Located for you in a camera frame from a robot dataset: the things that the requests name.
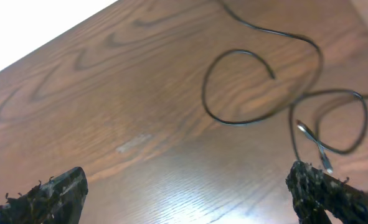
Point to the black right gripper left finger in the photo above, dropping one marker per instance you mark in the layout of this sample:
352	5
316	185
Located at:
60	200

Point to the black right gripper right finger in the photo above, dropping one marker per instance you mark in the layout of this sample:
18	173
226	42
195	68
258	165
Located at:
315	193

